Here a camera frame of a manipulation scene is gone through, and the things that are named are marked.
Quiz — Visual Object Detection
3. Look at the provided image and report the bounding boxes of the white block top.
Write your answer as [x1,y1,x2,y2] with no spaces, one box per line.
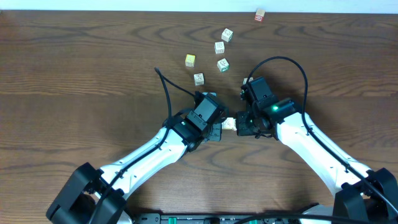
[221,28,233,42]

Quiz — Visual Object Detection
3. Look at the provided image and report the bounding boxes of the white block green side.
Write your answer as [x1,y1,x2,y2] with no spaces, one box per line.
[217,58,229,72]

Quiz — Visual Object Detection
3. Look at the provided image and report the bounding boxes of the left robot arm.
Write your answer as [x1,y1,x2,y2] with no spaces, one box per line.
[46,114,221,223]

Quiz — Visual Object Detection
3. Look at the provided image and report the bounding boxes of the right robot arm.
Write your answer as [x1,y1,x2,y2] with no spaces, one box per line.
[236,95,397,223]

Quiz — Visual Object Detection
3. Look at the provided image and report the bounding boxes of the red block at table edge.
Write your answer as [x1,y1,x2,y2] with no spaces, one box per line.
[254,9,266,22]

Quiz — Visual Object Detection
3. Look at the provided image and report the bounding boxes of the white block left middle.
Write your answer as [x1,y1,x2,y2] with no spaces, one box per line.
[193,73,205,86]

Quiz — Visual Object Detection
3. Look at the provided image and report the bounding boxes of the white block yellow side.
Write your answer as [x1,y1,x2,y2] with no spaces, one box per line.
[222,118,237,131]

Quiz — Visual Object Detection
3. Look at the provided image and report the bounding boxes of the white block right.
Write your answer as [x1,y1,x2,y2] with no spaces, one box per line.
[243,77,254,85]

